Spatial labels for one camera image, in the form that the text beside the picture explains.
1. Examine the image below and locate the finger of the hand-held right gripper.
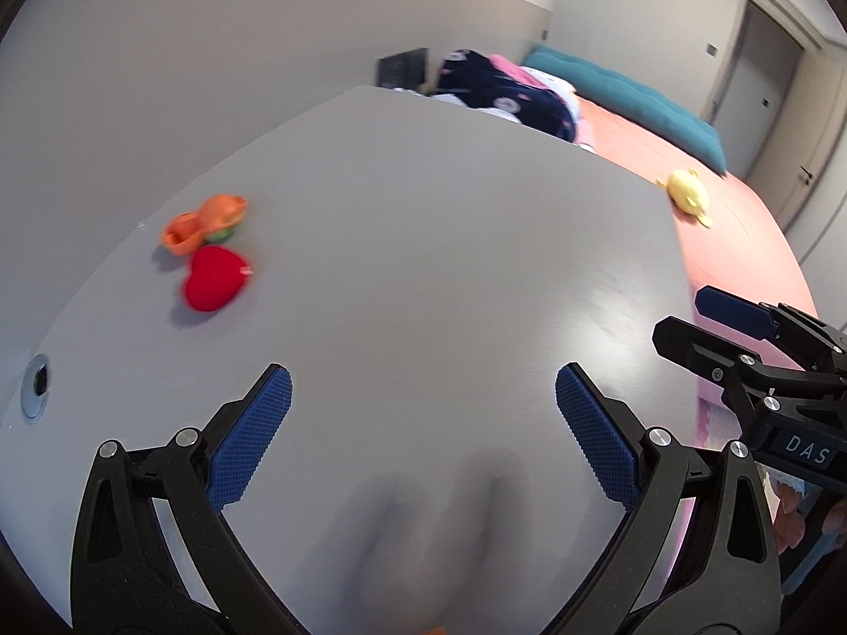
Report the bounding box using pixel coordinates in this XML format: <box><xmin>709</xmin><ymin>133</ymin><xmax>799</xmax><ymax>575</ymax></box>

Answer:
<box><xmin>652</xmin><ymin>316</ymin><xmax>756</xmax><ymax>388</ymax></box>
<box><xmin>695</xmin><ymin>284</ymin><xmax>785</xmax><ymax>340</ymax></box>

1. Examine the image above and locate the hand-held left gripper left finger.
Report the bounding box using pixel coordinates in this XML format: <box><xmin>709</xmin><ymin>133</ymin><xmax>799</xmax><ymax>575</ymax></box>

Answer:
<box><xmin>69</xmin><ymin>364</ymin><xmax>312</xmax><ymax>635</ymax></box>

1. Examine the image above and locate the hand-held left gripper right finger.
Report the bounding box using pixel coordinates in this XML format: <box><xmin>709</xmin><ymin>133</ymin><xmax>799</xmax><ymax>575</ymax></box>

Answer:
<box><xmin>539</xmin><ymin>364</ymin><xmax>786</xmax><ymax>635</ymax></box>

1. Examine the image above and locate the salmon bed cover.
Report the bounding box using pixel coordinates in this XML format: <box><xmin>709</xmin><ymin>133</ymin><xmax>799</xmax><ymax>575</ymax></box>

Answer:
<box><xmin>572</xmin><ymin>93</ymin><xmax>822</xmax><ymax>411</ymax></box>

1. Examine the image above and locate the pastel foam floor mat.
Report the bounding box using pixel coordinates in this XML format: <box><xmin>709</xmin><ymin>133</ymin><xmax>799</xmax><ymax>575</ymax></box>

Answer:
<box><xmin>693</xmin><ymin>380</ymin><xmax>752</xmax><ymax>454</ymax></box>

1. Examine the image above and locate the yellow plush toy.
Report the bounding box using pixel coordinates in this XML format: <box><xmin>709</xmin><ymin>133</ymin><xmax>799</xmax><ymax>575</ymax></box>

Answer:
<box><xmin>654</xmin><ymin>168</ymin><xmax>716</xmax><ymax>230</ymax></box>

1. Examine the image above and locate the red heart toy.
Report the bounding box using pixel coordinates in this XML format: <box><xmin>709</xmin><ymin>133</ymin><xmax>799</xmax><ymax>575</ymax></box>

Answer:
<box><xmin>181</xmin><ymin>244</ymin><xmax>253</xmax><ymax>312</ymax></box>

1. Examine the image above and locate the teal cushion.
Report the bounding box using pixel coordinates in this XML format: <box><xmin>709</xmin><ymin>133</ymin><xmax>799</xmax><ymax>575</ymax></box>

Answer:
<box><xmin>522</xmin><ymin>45</ymin><xmax>726</xmax><ymax>177</ymax></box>

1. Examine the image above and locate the orange plastic toy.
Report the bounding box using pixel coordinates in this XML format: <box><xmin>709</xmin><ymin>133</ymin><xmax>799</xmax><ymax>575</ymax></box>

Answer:
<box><xmin>160</xmin><ymin>194</ymin><xmax>250</xmax><ymax>256</ymax></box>

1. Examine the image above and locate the grey door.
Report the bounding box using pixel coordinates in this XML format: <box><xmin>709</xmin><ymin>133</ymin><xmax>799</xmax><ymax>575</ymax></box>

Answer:
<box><xmin>717</xmin><ymin>0</ymin><xmax>806</xmax><ymax>181</ymax></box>

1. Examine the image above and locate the grey desk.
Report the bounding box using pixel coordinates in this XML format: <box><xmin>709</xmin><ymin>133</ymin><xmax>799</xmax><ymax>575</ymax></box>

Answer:
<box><xmin>0</xmin><ymin>85</ymin><xmax>704</xmax><ymax>635</ymax></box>

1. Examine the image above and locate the navy printed blanket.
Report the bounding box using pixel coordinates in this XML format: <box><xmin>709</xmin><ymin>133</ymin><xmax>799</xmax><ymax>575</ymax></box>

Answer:
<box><xmin>430</xmin><ymin>49</ymin><xmax>581</xmax><ymax>144</ymax></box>

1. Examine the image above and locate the pink cloth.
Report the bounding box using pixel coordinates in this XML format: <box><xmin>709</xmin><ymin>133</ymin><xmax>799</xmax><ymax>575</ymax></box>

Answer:
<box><xmin>490</xmin><ymin>53</ymin><xmax>552</xmax><ymax>91</ymax></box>

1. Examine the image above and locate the round desk cable grommet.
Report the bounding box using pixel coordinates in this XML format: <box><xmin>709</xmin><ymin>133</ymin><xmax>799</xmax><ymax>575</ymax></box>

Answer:
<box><xmin>21</xmin><ymin>355</ymin><xmax>51</xmax><ymax>422</ymax></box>

